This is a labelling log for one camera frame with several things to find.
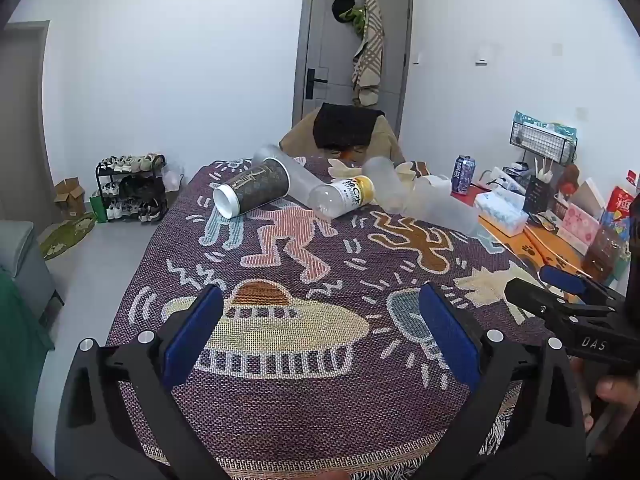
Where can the green shopping bag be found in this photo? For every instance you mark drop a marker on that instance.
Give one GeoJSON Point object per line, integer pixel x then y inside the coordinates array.
{"type": "Point", "coordinates": [98, 209]}

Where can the black shoe rack with shoes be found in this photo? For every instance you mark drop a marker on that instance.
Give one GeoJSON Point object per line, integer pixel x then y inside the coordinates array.
{"type": "Point", "coordinates": [132, 187]}

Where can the black knitted cloth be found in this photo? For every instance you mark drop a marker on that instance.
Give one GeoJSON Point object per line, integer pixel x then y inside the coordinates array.
{"type": "Point", "coordinates": [347, 125]}

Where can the black hat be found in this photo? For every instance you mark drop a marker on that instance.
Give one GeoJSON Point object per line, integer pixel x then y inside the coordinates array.
{"type": "Point", "coordinates": [343, 6]}

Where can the green plush pendant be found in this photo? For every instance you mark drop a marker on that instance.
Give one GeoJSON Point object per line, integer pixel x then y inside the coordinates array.
{"type": "Point", "coordinates": [358, 19]}

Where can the pink floral box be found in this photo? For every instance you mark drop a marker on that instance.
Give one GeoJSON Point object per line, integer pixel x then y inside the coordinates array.
{"type": "Point", "coordinates": [579, 227]}

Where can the person's right hand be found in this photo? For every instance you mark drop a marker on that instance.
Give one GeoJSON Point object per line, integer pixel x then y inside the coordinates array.
{"type": "Point", "coordinates": [617, 390]}

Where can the tall frosted plastic cup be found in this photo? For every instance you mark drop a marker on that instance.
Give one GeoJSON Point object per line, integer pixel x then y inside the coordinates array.
{"type": "Point", "coordinates": [295, 170]}

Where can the grey sofa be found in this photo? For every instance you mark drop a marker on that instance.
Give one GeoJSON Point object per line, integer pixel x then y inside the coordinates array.
{"type": "Point", "coordinates": [22, 260]}

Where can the orange paw print mat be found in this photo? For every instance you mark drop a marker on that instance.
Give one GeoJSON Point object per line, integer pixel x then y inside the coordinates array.
{"type": "Point", "coordinates": [545, 255]}

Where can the white wall switch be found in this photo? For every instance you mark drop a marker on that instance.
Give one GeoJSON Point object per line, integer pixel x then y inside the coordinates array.
{"type": "Point", "coordinates": [481, 54]}

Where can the blue drink carton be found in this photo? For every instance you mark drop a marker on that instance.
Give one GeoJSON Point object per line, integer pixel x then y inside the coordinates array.
{"type": "Point", "coordinates": [463, 175]}

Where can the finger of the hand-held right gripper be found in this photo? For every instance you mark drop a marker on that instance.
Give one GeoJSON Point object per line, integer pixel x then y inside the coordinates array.
{"type": "Point", "coordinates": [560, 277]}
{"type": "Point", "coordinates": [527, 297]}

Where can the black pen holder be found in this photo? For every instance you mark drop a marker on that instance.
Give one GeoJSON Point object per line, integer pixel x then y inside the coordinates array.
{"type": "Point", "coordinates": [536, 194]}

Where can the white tissue box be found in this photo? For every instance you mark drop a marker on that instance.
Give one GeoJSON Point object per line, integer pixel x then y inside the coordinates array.
{"type": "Point", "coordinates": [500, 214]}

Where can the green cloth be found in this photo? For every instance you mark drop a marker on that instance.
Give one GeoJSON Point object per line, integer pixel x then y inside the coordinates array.
{"type": "Point", "coordinates": [20, 340]}

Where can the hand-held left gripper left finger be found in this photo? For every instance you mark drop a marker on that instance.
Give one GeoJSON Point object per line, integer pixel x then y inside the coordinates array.
{"type": "Point", "coordinates": [195, 332]}

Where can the printed figure blanket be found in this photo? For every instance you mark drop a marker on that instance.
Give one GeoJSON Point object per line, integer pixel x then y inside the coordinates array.
{"type": "Point", "coordinates": [320, 400]}

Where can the brown plush toy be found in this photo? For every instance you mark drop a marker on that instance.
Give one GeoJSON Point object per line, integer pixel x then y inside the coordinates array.
{"type": "Point", "coordinates": [569, 180]}

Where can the brown transparent box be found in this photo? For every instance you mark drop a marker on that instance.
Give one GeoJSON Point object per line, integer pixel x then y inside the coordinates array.
{"type": "Point", "coordinates": [602, 252]}

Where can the clear bottle yellow cap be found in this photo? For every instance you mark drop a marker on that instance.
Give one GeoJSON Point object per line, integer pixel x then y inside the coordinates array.
{"type": "Point", "coordinates": [340, 195]}

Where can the green floor rug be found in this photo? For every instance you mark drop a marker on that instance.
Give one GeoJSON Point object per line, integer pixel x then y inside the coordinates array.
{"type": "Point", "coordinates": [65, 237]}

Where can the cardboard box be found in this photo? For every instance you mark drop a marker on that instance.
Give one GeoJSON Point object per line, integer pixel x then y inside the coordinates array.
{"type": "Point", "coordinates": [69, 195]}

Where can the dark patterned tumbler cup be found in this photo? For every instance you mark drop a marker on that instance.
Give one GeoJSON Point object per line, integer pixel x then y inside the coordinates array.
{"type": "Point", "coordinates": [255, 185]}

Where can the plaid beige scarf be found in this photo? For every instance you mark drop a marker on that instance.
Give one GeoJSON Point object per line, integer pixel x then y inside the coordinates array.
{"type": "Point", "coordinates": [370, 55]}

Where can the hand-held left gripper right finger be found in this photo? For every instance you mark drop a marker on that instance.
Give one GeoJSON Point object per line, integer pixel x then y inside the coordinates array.
{"type": "Point", "coordinates": [447, 332]}

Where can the plain grey door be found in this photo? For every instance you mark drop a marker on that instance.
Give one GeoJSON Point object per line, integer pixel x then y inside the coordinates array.
{"type": "Point", "coordinates": [25, 125]}

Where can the clear plastic bag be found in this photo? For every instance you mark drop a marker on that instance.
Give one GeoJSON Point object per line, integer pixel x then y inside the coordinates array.
{"type": "Point", "coordinates": [173, 176]}

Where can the black glasses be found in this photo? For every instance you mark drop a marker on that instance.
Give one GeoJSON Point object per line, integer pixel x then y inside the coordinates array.
{"type": "Point", "coordinates": [542, 222]}

